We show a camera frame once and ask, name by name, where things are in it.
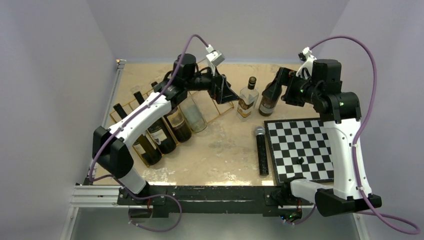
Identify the dark wine bottle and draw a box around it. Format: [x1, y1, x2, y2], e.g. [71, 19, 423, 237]
[133, 91, 178, 155]
[113, 102, 163, 167]
[258, 96, 279, 117]

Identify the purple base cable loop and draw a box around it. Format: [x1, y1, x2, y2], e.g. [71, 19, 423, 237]
[125, 188, 183, 233]

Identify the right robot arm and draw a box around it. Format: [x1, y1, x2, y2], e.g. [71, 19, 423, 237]
[264, 59, 382, 217]

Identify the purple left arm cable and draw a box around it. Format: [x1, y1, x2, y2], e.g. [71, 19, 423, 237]
[87, 34, 210, 183]

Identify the gold wire wine rack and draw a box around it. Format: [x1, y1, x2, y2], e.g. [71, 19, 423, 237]
[109, 59, 235, 168]

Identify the green wine bottle silver neck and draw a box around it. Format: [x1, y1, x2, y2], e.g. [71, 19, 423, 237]
[164, 85, 192, 143]

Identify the black white chessboard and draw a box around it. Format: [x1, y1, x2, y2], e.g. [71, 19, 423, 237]
[264, 118, 334, 185]

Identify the black microphone silver head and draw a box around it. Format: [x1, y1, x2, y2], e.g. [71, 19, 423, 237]
[254, 126, 269, 176]

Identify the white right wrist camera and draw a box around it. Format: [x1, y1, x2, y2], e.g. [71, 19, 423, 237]
[295, 47, 317, 80]

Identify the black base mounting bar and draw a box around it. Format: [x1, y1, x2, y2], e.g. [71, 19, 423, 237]
[117, 185, 303, 218]

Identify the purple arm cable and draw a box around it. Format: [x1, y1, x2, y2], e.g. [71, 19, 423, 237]
[309, 35, 422, 236]
[87, 34, 210, 183]

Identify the clear glass bottle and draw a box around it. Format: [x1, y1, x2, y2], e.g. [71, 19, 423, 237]
[179, 94, 207, 133]

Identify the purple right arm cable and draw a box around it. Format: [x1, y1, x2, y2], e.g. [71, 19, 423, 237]
[309, 35, 422, 236]

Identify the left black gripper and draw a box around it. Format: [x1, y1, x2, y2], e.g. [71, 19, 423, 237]
[184, 62, 239, 104]

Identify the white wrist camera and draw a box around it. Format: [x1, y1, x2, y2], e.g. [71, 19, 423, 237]
[205, 44, 226, 76]
[295, 47, 317, 80]

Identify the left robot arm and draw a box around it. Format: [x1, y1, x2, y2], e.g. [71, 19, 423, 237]
[92, 50, 239, 205]

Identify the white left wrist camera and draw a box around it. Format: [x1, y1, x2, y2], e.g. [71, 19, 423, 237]
[205, 44, 226, 76]

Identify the clear whisky bottle black cap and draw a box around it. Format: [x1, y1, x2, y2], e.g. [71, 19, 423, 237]
[236, 76, 259, 121]

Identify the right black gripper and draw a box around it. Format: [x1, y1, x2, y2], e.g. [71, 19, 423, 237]
[262, 66, 322, 107]

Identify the black chess piece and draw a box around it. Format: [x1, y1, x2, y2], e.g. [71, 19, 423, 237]
[297, 157, 305, 165]

